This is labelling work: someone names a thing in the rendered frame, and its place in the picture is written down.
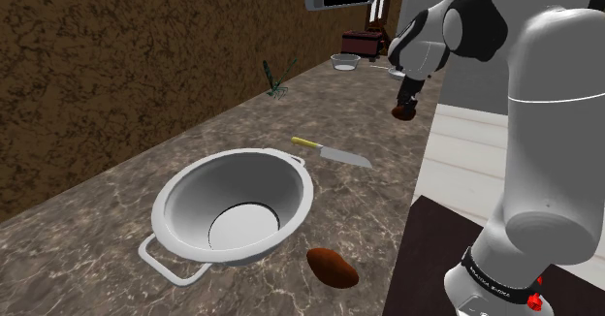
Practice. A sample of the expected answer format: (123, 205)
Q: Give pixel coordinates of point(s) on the green dragonfly figure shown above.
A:
(275, 81)

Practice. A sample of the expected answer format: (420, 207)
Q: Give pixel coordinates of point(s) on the clear glass bowl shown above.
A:
(345, 61)

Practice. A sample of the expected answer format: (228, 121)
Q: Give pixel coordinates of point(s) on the dark robot stand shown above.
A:
(420, 263)

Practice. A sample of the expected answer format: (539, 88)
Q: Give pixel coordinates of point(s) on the white plate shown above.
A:
(396, 72)

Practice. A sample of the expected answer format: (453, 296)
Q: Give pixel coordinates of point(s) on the small brown potato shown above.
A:
(402, 113)

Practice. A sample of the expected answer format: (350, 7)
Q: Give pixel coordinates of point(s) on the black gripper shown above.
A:
(409, 90)

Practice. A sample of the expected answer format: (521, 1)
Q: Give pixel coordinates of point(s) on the dark red toaster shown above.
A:
(361, 42)

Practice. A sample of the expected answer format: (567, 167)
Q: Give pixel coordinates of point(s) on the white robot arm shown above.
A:
(553, 130)

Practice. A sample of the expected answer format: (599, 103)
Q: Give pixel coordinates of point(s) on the large brown potato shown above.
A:
(331, 268)

